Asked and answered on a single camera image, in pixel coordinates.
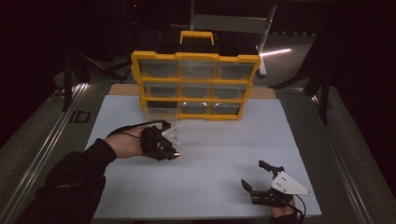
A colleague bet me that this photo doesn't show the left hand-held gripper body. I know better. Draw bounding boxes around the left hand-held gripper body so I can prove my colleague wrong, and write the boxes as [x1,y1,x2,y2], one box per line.
[139,119,182,158]

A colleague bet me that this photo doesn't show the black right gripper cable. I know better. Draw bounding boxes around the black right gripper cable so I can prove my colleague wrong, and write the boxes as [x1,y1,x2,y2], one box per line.
[274,191,308,224]

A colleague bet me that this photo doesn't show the white table mat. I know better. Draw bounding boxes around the white table mat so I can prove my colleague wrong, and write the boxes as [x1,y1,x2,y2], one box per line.
[85,94,323,220]

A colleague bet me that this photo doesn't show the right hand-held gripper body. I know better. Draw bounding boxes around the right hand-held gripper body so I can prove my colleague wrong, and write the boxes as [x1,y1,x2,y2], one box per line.
[249,170,314,208]

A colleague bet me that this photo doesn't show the clear plastic drawer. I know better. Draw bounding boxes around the clear plastic drawer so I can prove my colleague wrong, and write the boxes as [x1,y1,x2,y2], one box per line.
[145,105,179,121]

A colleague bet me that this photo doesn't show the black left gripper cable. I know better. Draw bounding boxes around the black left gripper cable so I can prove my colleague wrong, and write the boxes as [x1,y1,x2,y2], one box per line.
[106,119,172,138]

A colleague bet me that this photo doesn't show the yellow drawer organizer cabinet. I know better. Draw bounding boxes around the yellow drawer organizer cabinet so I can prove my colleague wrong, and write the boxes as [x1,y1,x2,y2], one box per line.
[130,30,262,122]

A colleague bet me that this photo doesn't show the person's right hand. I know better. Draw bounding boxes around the person's right hand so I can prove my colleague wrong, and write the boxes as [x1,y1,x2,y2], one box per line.
[268,199,297,219]

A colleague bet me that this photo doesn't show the silver metal stand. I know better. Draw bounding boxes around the silver metal stand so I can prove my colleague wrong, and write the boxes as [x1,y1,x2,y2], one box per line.
[189,0,278,77]

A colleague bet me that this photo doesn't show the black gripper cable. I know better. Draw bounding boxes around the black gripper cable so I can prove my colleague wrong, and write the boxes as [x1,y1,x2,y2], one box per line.
[106,119,172,138]
[274,191,308,224]

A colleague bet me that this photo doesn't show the person's left hand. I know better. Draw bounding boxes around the person's left hand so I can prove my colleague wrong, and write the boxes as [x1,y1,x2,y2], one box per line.
[105,125,148,160]

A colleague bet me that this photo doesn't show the black tripod stand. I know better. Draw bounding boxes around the black tripod stand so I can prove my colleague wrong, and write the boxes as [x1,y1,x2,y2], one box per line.
[61,50,132,112]
[270,27,332,125]

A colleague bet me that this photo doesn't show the aluminium table rail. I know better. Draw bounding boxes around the aluminium table rail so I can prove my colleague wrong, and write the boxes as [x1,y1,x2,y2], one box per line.
[310,93,379,224]
[0,81,90,224]

